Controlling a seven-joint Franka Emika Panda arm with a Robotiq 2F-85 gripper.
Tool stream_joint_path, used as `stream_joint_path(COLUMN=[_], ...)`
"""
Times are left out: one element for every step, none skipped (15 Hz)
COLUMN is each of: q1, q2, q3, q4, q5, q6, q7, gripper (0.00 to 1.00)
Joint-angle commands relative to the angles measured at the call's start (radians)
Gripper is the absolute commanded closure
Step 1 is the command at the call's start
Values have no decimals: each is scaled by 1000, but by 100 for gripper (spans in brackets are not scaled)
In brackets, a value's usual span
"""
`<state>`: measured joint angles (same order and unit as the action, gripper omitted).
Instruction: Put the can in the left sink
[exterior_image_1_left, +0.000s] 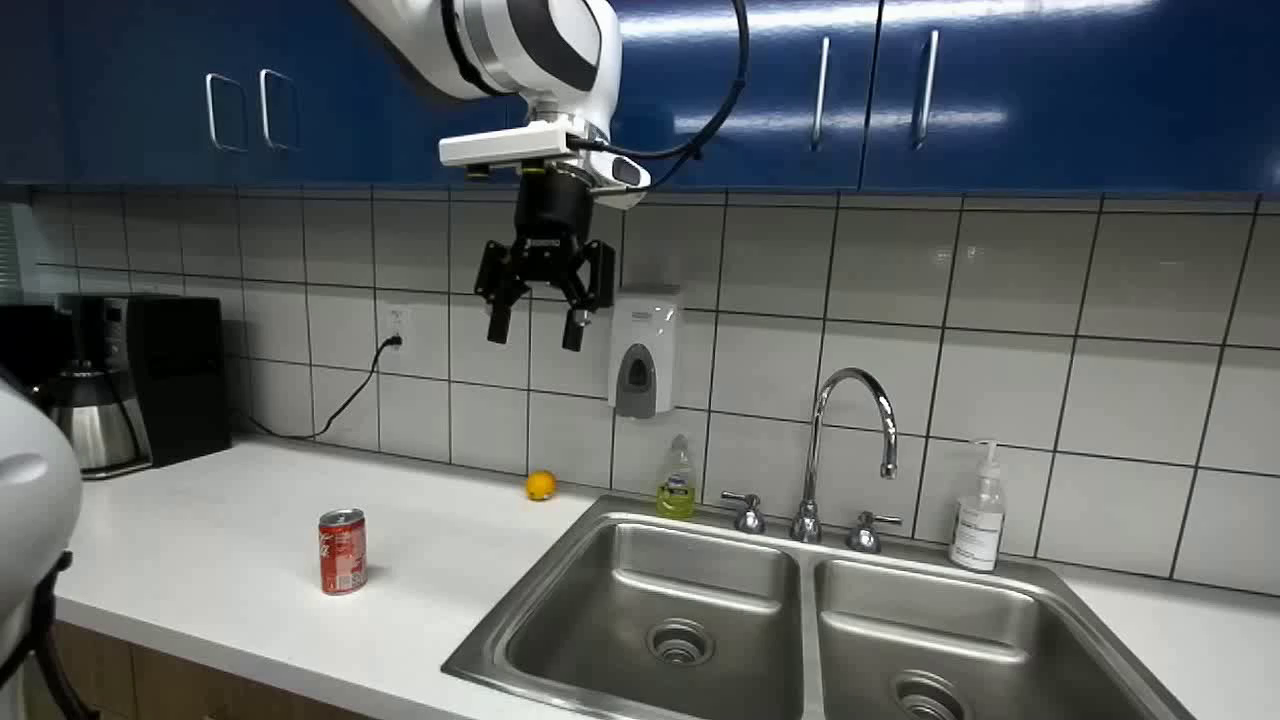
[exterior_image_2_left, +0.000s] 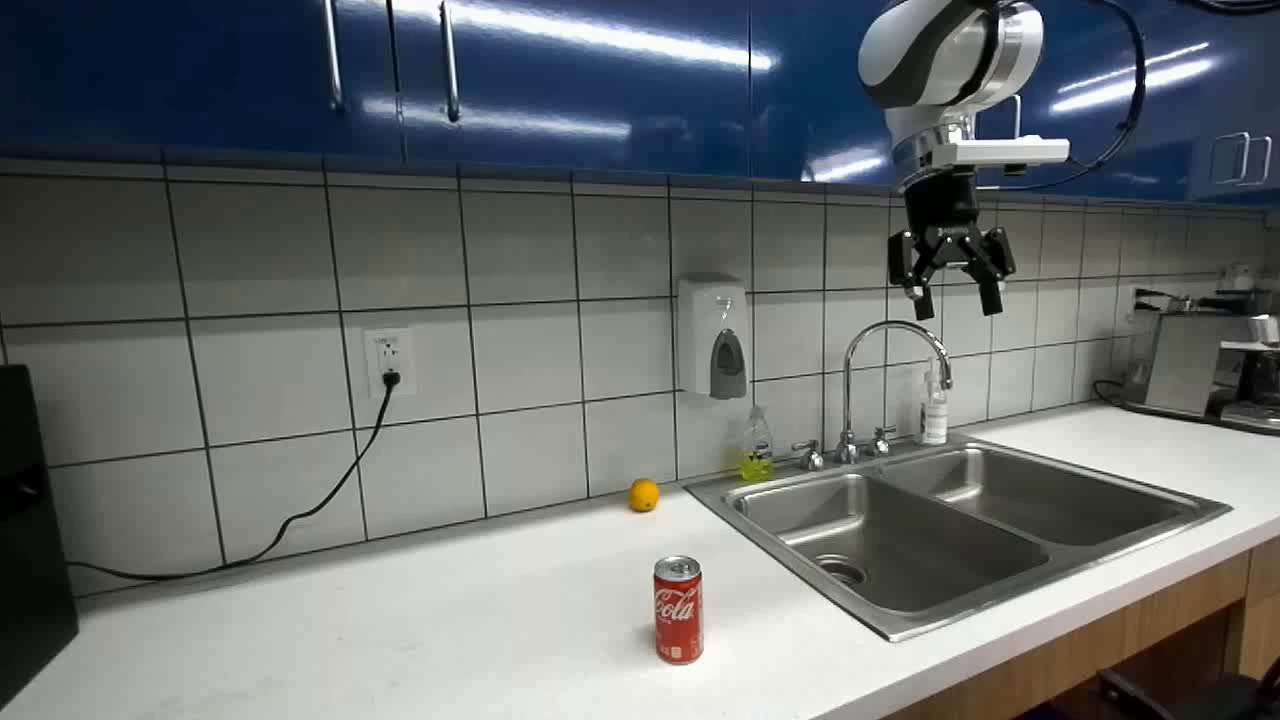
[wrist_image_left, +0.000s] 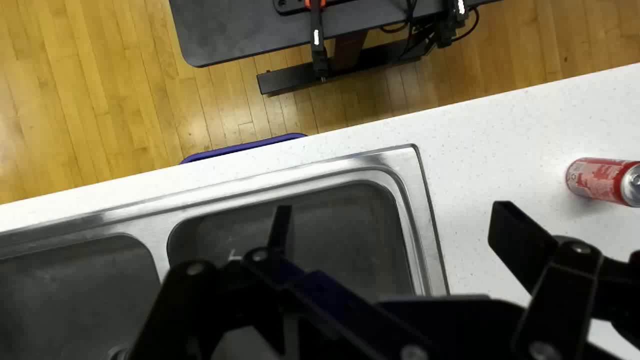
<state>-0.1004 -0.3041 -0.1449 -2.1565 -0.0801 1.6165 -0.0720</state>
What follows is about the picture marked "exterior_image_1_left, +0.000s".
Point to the wooden base cabinet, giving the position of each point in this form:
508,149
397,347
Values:
162,683

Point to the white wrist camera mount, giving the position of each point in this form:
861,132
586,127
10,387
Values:
520,144

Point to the white wall outlet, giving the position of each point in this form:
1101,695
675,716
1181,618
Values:
393,322

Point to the round sink drain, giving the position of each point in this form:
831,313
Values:
930,699
681,642

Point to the red soda can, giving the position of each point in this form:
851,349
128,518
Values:
342,555

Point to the black coffee maker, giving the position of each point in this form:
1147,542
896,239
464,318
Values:
180,382

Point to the chrome gooseneck faucet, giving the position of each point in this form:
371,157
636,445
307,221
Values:
808,513

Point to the stainless steel double sink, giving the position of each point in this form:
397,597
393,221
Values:
745,586

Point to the clear pump soap bottle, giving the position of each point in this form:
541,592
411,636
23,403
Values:
978,524

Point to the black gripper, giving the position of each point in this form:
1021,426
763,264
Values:
554,213

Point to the steel coffee carafe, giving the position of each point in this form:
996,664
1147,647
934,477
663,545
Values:
95,423

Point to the yellow-green dish soap bottle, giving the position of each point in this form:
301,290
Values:
679,492

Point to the small yellow lemon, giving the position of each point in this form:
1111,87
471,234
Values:
541,484

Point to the white wall soap dispenser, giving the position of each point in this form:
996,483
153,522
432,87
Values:
645,341

